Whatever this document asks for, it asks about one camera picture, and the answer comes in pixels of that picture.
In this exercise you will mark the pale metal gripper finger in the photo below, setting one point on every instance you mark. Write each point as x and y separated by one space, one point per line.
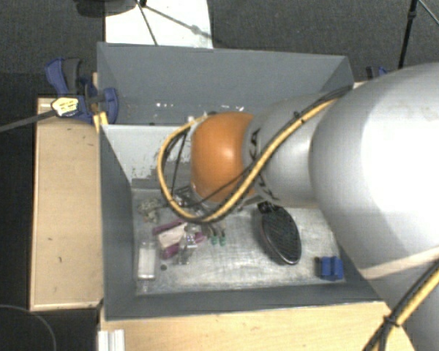
192 241
181 256

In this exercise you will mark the purple and white packet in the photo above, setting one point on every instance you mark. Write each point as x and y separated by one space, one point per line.
172 238

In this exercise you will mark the clear glass jar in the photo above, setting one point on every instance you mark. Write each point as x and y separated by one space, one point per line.
146 262

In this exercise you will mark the grey speckled toy animal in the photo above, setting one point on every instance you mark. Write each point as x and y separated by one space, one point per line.
149 208

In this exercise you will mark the black oval mesh strainer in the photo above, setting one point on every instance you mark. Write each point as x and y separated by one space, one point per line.
281 238

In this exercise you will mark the pale wood board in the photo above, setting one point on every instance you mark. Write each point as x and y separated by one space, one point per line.
66 210

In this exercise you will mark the grey metal bin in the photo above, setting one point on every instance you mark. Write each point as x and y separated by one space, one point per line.
212 75

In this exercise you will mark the blue plastic clip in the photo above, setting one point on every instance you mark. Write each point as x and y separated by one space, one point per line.
330 267

